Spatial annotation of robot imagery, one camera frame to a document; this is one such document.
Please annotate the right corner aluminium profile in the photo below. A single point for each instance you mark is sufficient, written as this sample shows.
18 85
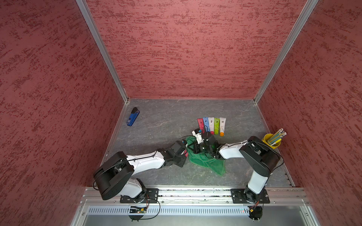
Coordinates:
294 33

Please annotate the pencils in cup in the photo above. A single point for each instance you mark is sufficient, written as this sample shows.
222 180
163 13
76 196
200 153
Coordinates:
277 137

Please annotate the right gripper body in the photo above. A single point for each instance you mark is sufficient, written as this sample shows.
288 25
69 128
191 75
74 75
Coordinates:
207 149

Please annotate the blue toothpaste tube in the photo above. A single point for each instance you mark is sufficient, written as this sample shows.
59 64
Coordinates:
206 124

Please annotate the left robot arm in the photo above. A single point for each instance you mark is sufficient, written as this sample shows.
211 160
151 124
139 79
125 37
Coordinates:
116 175

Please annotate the blue stapler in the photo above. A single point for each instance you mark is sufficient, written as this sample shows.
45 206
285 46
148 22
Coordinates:
133 116

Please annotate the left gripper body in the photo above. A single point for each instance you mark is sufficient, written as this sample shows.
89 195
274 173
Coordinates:
179 160

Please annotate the lime green toothpaste tube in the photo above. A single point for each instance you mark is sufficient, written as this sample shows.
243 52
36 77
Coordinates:
216 126

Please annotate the white tube pink cap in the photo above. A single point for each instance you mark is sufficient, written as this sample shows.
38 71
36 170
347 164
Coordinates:
211 122

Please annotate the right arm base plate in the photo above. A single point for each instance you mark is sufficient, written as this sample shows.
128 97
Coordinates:
246 196

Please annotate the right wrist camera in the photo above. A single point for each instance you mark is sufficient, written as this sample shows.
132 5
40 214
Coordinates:
198 135

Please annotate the left corner aluminium profile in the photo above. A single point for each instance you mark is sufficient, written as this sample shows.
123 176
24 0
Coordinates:
82 4

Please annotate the white tube orange cap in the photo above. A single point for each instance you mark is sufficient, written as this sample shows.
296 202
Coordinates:
222 126

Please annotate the yellow cup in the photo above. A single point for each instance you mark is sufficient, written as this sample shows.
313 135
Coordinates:
266 137

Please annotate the green microfiber cloth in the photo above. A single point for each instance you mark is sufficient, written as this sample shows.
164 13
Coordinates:
204 159

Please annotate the corner aluminium profile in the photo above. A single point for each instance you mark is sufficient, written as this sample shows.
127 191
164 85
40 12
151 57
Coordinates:
294 33
82 4

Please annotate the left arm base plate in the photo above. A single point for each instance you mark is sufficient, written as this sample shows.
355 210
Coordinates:
147 196

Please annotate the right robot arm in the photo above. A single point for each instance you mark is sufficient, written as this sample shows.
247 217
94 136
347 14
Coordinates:
262 159

